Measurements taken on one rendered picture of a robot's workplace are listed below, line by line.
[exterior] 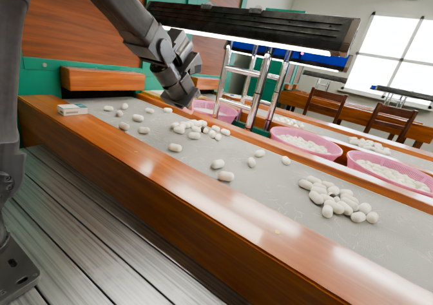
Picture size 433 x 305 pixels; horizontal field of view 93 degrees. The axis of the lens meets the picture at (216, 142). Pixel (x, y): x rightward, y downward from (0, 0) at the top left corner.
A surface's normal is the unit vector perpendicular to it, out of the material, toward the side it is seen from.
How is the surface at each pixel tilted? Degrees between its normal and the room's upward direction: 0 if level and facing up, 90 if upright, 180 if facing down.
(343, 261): 0
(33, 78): 90
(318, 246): 0
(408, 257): 0
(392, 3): 90
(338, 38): 58
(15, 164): 90
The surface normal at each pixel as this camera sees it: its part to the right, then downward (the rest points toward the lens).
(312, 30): -0.33, -0.30
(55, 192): 0.20, -0.91
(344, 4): -0.50, 0.22
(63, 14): 0.83, 0.36
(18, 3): 0.81, 0.55
